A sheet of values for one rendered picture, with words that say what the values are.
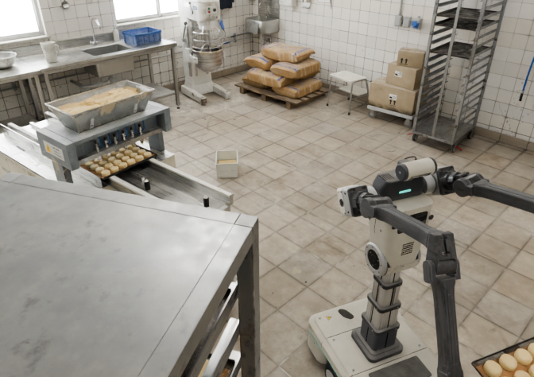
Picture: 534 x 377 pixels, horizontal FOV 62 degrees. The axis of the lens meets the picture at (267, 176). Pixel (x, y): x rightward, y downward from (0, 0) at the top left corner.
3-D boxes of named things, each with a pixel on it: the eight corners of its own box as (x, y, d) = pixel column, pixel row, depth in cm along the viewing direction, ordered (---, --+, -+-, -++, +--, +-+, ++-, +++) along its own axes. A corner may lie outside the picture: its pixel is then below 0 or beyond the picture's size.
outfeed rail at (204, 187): (46, 119, 357) (44, 111, 353) (49, 118, 359) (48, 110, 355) (230, 205, 248) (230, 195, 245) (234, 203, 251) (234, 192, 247)
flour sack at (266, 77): (243, 79, 642) (243, 68, 633) (262, 73, 669) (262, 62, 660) (282, 91, 601) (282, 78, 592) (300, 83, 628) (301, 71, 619)
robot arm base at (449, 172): (435, 169, 196) (439, 196, 197) (448, 168, 189) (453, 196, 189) (450, 165, 199) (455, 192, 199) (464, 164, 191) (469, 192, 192)
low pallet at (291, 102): (234, 91, 670) (234, 83, 664) (270, 79, 720) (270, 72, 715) (296, 111, 598) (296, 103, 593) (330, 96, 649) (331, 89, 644)
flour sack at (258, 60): (263, 72, 623) (263, 60, 614) (243, 66, 649) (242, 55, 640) (297, 62, 667) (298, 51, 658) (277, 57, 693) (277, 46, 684)
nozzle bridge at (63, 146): (48, 180, 272) (34, 130, 255) (145, 141, 321) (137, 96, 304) (79, 199, 254) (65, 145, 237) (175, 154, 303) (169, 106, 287)
